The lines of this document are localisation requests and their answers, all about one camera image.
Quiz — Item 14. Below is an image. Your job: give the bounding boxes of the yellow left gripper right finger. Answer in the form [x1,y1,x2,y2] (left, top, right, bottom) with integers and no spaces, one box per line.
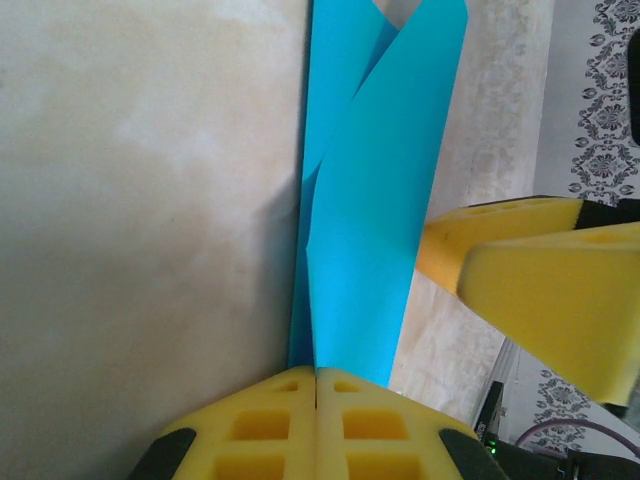
[316,367,509,480]

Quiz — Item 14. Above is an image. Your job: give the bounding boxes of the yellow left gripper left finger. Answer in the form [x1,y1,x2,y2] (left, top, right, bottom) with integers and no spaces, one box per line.
[127,365,318,480]

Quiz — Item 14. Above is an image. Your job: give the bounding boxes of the teal cloth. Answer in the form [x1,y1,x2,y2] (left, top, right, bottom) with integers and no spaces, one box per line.
[288,0,470,390]

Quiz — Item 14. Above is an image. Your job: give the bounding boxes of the aluminium table edge rail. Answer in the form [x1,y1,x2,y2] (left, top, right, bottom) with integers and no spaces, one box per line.
[492,342,525,407]

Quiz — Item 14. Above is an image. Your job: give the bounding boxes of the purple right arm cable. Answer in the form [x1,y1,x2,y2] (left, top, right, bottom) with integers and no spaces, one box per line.
[514,418,621,456]

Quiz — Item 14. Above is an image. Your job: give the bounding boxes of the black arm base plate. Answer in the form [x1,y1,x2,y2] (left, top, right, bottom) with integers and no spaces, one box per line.
[477,379,507,444]

